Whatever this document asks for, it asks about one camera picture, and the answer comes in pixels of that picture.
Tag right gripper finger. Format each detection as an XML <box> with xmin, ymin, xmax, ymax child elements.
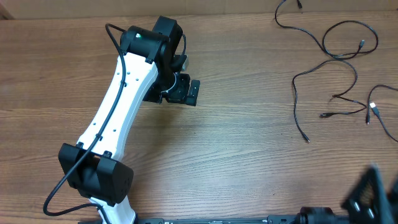
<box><xmin>388</xmin><ymin>180</ymin><xmax>398</xmax><ymax>224</ymax></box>
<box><xmin>341</xmin><ymin>166</ymin><xmax>394</xmax><ymax>224</ymax></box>

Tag black cable white plug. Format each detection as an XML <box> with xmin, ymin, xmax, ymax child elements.
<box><xmin>365</xmin><ymin>84</ymin><xmax>397</xmax><ymax>142</ymax></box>

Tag long black cable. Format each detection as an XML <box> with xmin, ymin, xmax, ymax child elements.
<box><xmin>291</xmin><ymin>58</ymin><xmax>368</xmax><ymax>144</ymax></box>

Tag black cable loop top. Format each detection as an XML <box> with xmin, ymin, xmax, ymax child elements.
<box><xmin>274</xmin><ymin>0</ymin><xmax>379</xmax><ymax>61</ymax></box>

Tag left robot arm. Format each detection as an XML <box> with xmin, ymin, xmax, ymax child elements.
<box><xmin>58</xmin><ymin>16</ymin><xmax>200</xmax><ymax>223</ymax></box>

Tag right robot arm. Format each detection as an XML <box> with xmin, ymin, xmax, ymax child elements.
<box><xmin>291</xmin><ymin>166</ymin><xmax>397</xmax><ymax>224</ymax></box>

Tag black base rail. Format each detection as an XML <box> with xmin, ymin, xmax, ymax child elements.
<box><xmin>77</xmin><ymin>214</ymin><xmax>299</xmax><ymax>224</ymax></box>

